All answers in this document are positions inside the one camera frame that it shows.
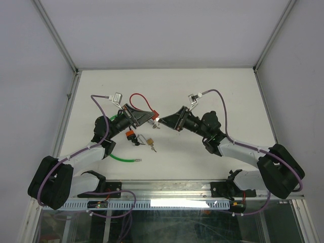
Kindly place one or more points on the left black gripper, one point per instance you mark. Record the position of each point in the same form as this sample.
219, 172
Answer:
137, 116

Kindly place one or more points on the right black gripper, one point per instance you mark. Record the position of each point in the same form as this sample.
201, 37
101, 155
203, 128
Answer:
174, 121

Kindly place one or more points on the orange black padlock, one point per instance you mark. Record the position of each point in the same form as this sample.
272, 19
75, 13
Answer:
130, 135

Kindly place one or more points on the green cable bike lock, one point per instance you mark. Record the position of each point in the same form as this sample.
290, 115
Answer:
125, 160

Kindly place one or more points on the brass padlock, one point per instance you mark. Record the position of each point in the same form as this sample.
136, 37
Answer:
149, 141

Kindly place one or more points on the black-headed key pair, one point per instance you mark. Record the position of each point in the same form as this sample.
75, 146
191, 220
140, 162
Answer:
136, 142

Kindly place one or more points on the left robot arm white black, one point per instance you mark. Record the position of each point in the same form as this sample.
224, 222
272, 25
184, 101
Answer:
58, 179

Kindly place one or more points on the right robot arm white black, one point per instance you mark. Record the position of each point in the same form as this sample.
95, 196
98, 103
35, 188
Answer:
275, 168

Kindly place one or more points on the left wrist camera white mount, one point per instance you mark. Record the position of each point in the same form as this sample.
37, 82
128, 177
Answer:
116, 99

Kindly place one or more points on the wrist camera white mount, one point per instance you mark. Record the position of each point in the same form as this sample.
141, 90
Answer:
116, 99
193, 99

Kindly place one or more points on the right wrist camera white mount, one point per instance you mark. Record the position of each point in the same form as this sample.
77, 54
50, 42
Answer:
193, 99

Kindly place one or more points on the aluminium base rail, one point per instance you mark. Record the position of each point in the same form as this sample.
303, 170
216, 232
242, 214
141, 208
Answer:
164, 187

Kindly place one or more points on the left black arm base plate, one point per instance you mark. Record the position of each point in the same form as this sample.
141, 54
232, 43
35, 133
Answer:
111, 189

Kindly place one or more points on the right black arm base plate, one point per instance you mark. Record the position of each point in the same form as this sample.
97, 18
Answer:
229, 190

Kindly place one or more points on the grey slotted cable duct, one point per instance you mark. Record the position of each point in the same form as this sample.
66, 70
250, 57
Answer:
152, 204

